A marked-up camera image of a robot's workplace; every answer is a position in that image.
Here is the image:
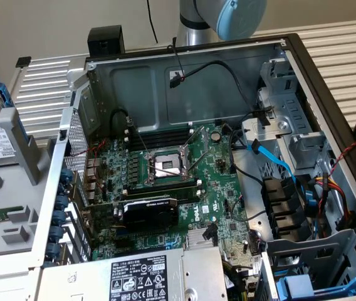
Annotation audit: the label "blue drive caddy brackets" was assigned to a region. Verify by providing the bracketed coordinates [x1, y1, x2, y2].
[261, 228, 356, 301]

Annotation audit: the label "silver socket cover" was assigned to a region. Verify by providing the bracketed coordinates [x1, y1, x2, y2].
[179, 125, 212, 157]

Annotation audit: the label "silver power supply unit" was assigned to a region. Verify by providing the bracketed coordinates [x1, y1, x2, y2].
[39, 246, 229, 301]

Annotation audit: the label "thin red wire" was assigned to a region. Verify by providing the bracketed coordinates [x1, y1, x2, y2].
[71, 139, 107, 192]

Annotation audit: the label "black block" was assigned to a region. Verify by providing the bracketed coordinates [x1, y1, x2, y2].
[87, 25, 125, 58]

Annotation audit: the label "black wire with flat connector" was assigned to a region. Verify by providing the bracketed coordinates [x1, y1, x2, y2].
[167, 36, 275, 126]

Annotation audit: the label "black graphics card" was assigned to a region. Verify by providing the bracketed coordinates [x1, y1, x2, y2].
[82, 196, 179, 235]

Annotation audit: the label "CPU socket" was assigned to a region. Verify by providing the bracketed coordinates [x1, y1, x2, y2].
[143, 145, 191, 184]

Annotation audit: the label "black wire with angled connector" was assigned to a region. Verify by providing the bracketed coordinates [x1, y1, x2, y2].
[204, 223, 219, 247]

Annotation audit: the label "thin black cable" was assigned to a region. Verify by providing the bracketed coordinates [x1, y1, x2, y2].
[146, 0, 159, 45]

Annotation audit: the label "black RAM slot bank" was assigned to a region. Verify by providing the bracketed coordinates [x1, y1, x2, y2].
[123, 178, 204, 203]
[123, 120, 196, 150]

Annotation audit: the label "silver metal drive cage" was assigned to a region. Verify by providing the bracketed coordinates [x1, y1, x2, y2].
[240, 58, 334, 172]

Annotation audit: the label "blue SATA wire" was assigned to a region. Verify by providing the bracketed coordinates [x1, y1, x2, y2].
[246, 139, 318, 208]

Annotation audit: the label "grey parts rack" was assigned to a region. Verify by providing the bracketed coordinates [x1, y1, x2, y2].
[0, 106, 56, 258]

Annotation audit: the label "blue disk caddy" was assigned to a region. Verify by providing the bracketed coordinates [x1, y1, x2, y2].
[273, 266, 356, 301]

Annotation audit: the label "silver finned heat sink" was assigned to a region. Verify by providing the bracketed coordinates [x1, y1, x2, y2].
[186, 228, 213, 248]

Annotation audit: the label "red yellow power wire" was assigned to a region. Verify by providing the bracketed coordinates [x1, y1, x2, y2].
[311, 174, 354, 220]

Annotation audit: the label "black plastic air shroud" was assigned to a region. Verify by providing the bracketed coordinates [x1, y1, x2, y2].
[261, 177, 310, 242]

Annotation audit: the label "thin locking lever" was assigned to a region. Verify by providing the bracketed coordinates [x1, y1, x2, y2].
[127, 116, 150, 156]

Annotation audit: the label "green motherboard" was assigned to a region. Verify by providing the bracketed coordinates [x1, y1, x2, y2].
[83, 122, 262, 277]

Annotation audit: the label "open PC case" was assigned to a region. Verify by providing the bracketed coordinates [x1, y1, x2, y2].
[27, 33, 356, 301]

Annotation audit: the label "red black twisted wire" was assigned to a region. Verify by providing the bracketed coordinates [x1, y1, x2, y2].
[328, 140, 356, 176]

